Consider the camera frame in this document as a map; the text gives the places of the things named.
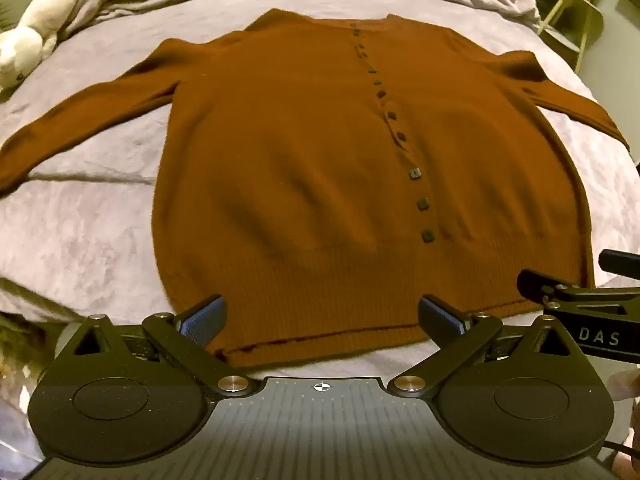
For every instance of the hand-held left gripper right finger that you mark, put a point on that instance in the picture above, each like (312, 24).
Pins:
(440, 320)

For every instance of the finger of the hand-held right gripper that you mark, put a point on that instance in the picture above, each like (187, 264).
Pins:
(575, 294)
(620, 261)

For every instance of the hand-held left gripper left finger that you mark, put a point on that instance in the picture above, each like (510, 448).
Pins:
(205, 322)

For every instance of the brown button cardigan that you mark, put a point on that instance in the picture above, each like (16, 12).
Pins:
(310, 170)

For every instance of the person's right hand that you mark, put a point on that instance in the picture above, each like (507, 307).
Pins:
(626, 385)

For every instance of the lavender bed sheet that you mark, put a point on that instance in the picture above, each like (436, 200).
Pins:
(95, 220)

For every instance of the yellow side table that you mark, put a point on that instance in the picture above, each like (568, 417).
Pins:
(575, 7)

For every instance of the white plush toy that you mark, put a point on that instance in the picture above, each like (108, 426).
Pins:
(22, 52)

